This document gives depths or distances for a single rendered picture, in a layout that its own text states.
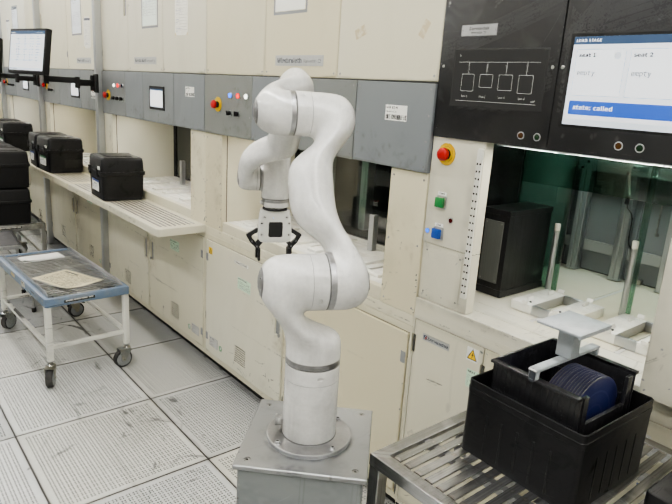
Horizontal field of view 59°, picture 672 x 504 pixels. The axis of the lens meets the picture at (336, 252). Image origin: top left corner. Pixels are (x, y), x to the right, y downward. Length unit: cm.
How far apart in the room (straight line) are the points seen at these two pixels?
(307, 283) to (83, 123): 481
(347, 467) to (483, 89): 109
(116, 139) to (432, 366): 297
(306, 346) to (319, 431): 20
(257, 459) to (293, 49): 166
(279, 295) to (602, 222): 171
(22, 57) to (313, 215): 328
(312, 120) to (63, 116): 459
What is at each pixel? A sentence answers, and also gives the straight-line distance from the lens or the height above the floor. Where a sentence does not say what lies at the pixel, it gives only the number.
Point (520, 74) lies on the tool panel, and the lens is 173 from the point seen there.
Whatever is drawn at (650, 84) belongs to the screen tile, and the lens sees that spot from 157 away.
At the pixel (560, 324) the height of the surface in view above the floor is 108.
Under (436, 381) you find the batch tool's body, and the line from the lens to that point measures 204.
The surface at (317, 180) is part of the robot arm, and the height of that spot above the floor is 133.
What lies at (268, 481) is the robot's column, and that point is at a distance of 133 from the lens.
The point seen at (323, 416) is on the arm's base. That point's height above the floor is 84.
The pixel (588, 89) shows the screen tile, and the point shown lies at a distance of 163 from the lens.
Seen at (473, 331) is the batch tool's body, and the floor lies 83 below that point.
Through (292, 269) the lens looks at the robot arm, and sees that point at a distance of 119.
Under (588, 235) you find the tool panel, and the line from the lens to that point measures 265.
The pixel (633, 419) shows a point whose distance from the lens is 138.
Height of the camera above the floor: 151
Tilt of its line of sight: 15 degrees down
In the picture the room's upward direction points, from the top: 4 degrees clockwise
